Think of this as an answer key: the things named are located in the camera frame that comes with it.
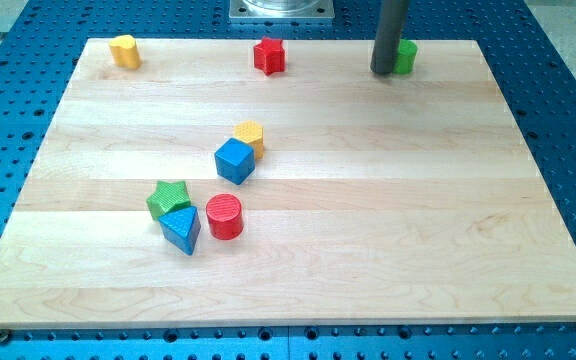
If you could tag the blue triangle block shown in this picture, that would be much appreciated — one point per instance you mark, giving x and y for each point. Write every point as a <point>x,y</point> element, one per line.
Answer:
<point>181,228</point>

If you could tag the red star block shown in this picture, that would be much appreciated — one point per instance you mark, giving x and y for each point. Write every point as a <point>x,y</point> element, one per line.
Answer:
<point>269,56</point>

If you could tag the yellow hexagon block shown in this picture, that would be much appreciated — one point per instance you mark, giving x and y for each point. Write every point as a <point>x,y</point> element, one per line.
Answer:
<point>251,133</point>

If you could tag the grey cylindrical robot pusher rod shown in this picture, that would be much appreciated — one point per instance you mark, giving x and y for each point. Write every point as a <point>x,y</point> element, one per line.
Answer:
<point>392,18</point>

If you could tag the light wooden board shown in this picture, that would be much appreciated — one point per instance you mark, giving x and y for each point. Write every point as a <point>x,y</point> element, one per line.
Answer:
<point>406,199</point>

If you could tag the left board clamp screw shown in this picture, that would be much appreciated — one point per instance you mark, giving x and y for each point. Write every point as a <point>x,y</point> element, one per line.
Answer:
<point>5,336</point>

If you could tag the yellow heart block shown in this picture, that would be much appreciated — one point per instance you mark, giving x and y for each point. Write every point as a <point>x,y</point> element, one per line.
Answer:
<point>124,52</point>

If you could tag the green block behind rod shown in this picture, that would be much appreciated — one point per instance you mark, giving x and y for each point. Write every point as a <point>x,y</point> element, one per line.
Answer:
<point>407,51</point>

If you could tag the green star block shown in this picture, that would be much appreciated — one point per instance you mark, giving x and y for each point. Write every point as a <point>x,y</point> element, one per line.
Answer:
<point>168,197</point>

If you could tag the blue cube block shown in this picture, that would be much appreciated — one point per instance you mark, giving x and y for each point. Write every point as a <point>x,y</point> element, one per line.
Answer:
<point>235,161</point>

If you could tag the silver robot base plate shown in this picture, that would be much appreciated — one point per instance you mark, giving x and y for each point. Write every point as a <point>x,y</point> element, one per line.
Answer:
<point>281,9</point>

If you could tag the red cylinder block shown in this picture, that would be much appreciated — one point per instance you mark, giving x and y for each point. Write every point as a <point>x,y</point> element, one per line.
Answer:
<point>224,214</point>

